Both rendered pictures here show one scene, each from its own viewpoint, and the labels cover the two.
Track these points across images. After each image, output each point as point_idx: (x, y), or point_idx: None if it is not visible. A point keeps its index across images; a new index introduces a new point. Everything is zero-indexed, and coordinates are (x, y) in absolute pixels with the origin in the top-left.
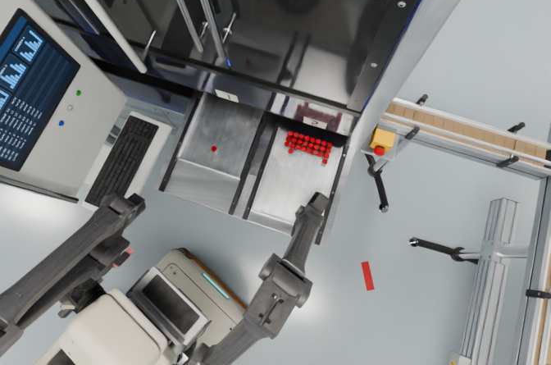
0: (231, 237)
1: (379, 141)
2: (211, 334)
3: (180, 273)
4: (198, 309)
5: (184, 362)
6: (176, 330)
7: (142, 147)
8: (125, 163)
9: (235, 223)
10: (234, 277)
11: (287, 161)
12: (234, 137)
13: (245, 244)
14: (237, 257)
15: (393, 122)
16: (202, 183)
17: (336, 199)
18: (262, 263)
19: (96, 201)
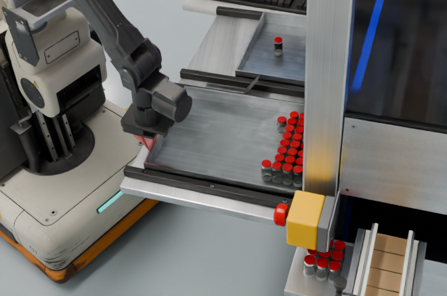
0: (201, 244)
1: (296, 198)
2: (51, 190)
3: (140, 149)
4: (48, 18)
5: (14, 130)
6: (27, 1)
7: (283, 2)
8: None
9: (224, 248)
10: (138, 253)
11: (267, 130)
12: (304, 69)
13: (190, 264)
14: (167, 254)
15: (361, 269)
16: (229, 46)
17: (201, 198)
18: (156, 292)
19: None
